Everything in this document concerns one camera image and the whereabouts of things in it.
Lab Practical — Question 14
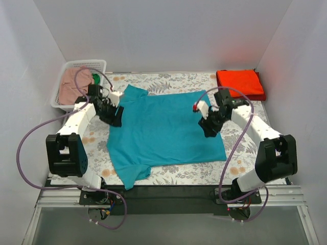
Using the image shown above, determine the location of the floral patterned table mat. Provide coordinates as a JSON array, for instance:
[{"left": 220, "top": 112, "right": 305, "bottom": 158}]
[{"left": 82, "top": 73, "right": 258, "bottom": 185}]

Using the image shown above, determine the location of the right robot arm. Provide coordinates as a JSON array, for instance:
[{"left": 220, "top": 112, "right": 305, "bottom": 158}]
[{"left": 193, "top": 86, "right": 298, "bottom": 204}]

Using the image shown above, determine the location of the pink crumpled garment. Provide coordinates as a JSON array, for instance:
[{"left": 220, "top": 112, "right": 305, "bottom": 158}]
[{"left": 59, "top": 66, "right": 95, "bottom": 105}]

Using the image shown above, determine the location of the folded orange t-shirt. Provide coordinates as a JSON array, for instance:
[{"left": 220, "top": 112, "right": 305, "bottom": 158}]
[{"left": 216, "top": 69, "right": 264, "bottom": 98}]

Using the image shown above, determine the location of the white plastic laundry basket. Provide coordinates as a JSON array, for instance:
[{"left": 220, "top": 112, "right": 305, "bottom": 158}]
[{"left": 51, "top": 59, "right": 107, "bottom": 112}]

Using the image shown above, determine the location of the teal t-shirt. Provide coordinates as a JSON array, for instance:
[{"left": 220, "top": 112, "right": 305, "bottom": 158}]
[{"left": 107, "top": 85, "right": 227, "bottom": 190}]

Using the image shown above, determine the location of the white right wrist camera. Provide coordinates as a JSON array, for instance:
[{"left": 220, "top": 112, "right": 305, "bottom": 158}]
[{"left": 193, "top": 100, "right": 209, "bottom": 119}]

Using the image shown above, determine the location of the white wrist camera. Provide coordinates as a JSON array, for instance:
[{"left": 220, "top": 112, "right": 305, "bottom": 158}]
[
  {"left": 193, "top": 100, "right": 209, "bottom": 119},
  {"left": 108, "top": 91, "right": 124, "bottom": 107}
]

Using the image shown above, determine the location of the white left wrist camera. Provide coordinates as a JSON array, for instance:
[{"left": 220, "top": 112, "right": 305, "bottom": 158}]
[{"left": 108, "top": 91, "right": 124, "bottom": 107}]

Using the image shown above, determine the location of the green garment in basket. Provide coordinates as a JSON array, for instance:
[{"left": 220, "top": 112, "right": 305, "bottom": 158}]
[{"left": 92, "top": 73, "right": 101, "bottom": 85}]

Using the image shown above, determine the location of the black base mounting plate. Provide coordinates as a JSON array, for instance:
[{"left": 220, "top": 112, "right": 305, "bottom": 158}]
[{"left": 79, "top": 184, "right": 262, "bottom": 216}]

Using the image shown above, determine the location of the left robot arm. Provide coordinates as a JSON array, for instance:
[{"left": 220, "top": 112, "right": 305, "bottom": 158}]
[{"left": 45, "top": 85, "right": 124, "bottom": 204}]

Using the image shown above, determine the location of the aluminium frame rail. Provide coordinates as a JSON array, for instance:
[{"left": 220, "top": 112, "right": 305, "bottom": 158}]
[{"left": 36, "top": 185, "right": 307, "bottom": 208}]

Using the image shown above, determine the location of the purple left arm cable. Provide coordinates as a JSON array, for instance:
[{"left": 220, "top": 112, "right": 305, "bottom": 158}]
[{"left": 16, "top": 67, "right": 127, "bottom": 230}]

